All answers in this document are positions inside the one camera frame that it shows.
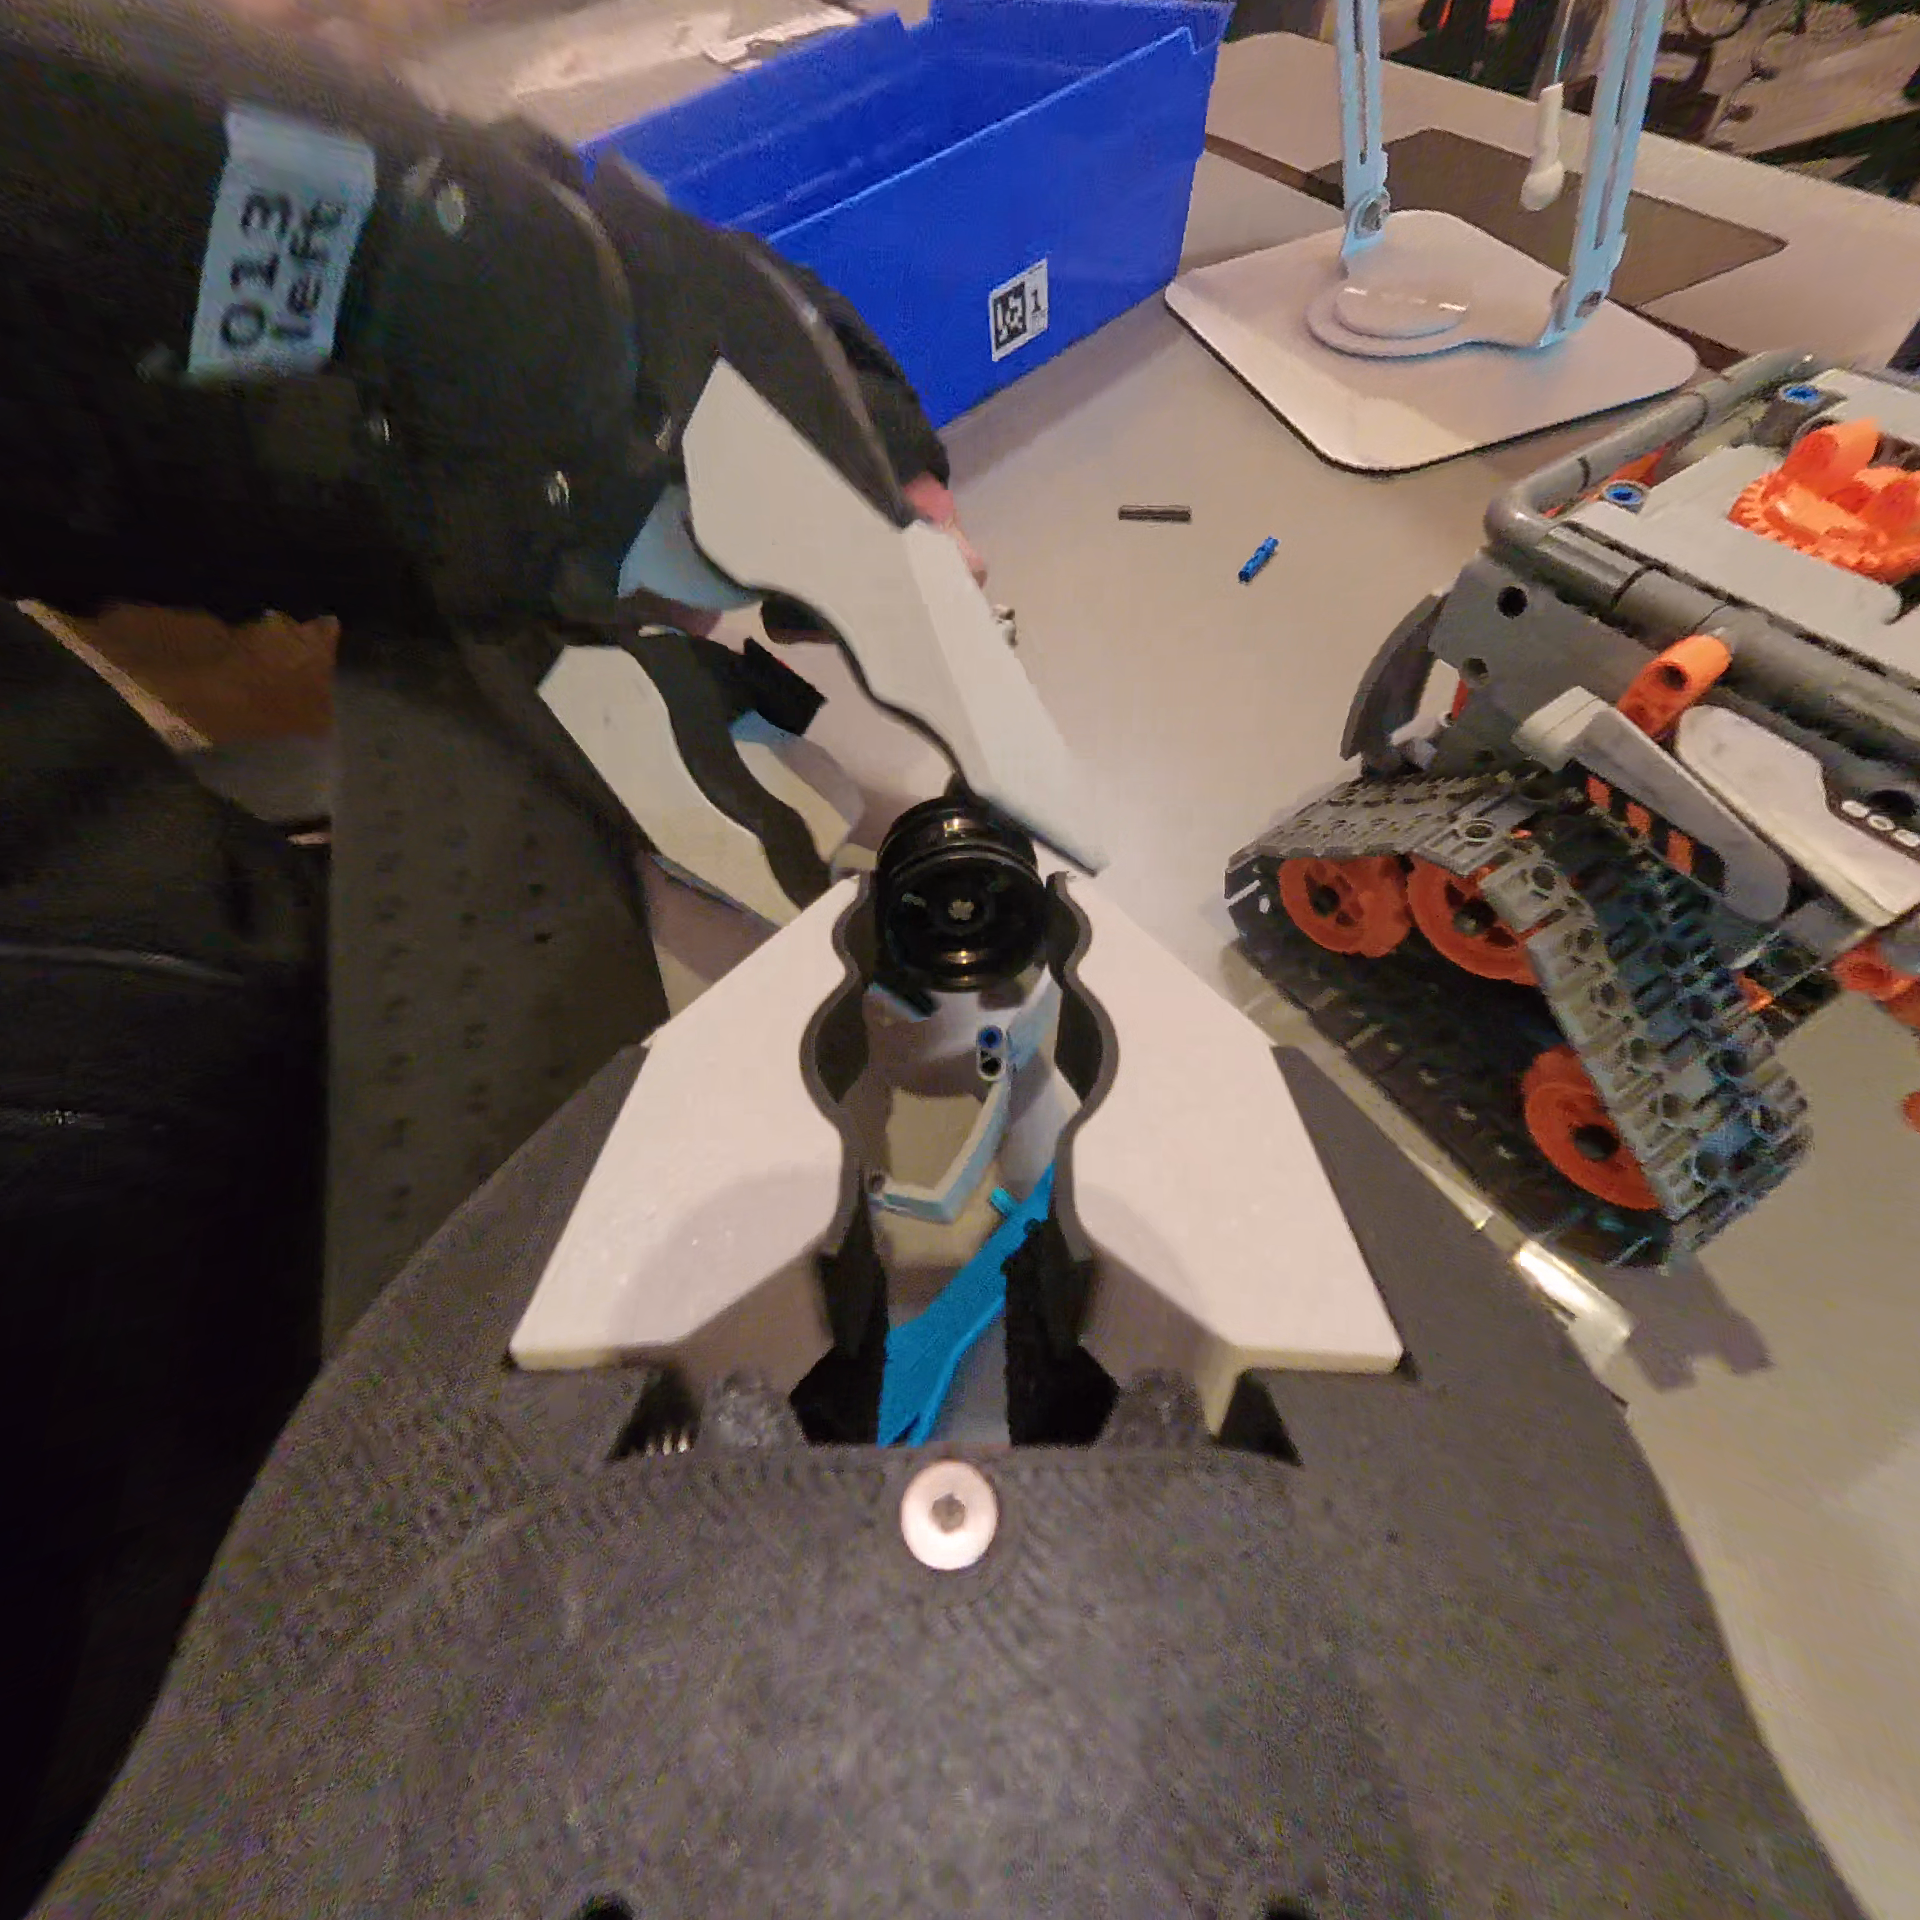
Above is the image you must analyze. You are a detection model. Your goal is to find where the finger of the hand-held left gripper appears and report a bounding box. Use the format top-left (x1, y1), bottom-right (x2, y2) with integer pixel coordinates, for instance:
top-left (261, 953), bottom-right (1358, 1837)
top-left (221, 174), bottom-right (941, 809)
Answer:
top-left (681, 361), bottom-right (1107, 877)
top-left (542, 638), bottom-right (874, 925)

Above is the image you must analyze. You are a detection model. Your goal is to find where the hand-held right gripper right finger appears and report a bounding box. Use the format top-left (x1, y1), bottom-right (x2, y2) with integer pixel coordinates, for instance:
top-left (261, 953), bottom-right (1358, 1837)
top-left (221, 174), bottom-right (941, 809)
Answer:
top-left (1037, 880), bottom-right (1406, 1388)

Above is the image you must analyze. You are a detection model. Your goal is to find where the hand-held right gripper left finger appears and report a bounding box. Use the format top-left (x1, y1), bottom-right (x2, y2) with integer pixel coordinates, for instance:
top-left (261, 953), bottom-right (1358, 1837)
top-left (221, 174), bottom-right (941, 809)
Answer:
top-left (513, 887), bottom-right (896, 1376)

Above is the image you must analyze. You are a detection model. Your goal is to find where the grey curved panel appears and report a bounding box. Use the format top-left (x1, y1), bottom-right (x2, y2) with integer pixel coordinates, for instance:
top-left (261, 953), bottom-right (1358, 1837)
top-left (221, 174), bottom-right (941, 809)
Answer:
top-left (856, 1006), bottom-right (1069, 1216)

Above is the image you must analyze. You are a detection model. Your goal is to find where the blue plastic separator tool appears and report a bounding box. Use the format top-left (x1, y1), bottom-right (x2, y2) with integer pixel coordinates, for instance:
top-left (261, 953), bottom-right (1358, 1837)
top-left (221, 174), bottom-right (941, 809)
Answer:
top-left (879, 1170), bottom-right (1058, 1449)

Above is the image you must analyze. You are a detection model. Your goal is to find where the small black wheel assembly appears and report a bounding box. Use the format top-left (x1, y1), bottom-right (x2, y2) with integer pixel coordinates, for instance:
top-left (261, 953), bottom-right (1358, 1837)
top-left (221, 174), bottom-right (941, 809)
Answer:
top-left (865, 794), bottom-right (1058, 999)

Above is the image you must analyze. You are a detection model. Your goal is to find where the person's left hand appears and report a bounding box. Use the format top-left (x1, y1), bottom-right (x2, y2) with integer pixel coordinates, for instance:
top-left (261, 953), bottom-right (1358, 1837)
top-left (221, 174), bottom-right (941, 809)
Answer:
top-left (896, 449), bottom-right (993, 596)

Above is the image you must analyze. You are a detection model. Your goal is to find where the blue plastic bin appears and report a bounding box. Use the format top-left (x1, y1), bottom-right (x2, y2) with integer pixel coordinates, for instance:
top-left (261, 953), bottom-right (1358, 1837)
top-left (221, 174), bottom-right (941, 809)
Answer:
top-left (577, 0), bottom-right (1233, 426)

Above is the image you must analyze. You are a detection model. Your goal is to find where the grey orange tracked toy robot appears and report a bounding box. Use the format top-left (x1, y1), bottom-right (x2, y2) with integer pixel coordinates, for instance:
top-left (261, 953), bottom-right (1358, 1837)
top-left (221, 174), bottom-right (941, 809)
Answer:
top-left (1226, 344), bottom-right (1920, 1262)

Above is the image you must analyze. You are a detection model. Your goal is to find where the white flat sheet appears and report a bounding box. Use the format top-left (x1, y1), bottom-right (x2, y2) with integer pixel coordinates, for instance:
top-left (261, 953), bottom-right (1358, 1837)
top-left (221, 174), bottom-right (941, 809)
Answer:
top-left (1167, 206), bottom-right (1705, 474)

